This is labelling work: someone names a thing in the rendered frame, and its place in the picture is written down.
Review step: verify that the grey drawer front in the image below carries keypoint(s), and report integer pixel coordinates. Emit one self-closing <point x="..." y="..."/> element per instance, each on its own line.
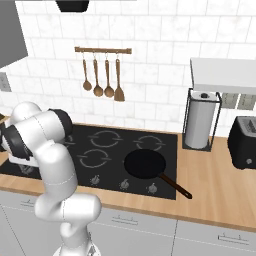
<point x="13" y="201"/>
<point x="213" y="245"/>
<point x="133" y="236"/>

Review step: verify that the black frying pan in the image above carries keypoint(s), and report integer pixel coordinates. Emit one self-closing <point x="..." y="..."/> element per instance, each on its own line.
<point x="145" y="163"/>

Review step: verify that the white wall shelf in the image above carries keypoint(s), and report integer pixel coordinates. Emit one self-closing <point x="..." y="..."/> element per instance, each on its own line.
<point x="223" y="75"/>

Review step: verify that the black glass hob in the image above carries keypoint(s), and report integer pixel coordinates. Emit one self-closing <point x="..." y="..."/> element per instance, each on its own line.
<point x="115" y="176"/>

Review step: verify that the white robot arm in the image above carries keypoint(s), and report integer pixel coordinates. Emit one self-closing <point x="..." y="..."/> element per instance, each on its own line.
<point x="55" y="166"/>

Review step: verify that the grey wall socket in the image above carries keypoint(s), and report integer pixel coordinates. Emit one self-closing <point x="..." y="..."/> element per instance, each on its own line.
<point x="4" y="82"/>

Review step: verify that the grey cupboard door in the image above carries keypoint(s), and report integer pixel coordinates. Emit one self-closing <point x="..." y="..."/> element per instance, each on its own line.
<point x="23" y="233"/>

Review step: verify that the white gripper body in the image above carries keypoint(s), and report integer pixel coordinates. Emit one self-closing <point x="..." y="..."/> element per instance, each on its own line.
<point x="23" y="161"/>

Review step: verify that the black extractor hood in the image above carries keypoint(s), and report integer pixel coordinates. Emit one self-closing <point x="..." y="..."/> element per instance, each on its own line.
<point x="72" y="5"/>

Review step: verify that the grey hob knob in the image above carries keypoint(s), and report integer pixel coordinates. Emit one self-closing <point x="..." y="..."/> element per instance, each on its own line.
<point x="125" y="183"/>
<point x="27" y="169"/>
<point x="95" y="180"/>
<point x="152" y="188"/>

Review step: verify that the grey wall cupboard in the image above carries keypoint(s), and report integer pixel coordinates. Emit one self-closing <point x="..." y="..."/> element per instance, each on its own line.
<point x="10" y="33"/>

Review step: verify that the wooden utensil rail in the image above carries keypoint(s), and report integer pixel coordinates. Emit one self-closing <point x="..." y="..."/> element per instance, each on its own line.
<point x="103" y="50"/>

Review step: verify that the small wooden spoon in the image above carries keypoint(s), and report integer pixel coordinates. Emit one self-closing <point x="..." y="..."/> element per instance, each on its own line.
<point x="86" y="85"/>

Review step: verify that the white paper towel roll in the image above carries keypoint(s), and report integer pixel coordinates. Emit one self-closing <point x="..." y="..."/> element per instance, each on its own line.
<point x="199" y="123"/>

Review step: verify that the wooden spatula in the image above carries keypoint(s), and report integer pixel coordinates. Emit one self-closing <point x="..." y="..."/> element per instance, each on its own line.
<point x="119" y="95"/>

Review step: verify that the black toaster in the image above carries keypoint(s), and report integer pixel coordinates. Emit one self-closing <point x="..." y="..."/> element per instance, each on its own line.
<point x="242" y="143"/>

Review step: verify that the wooden ladle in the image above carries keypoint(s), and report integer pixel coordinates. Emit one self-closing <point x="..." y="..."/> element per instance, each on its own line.
<point x="108" y="90"/>
<point x="98" y="90"/>

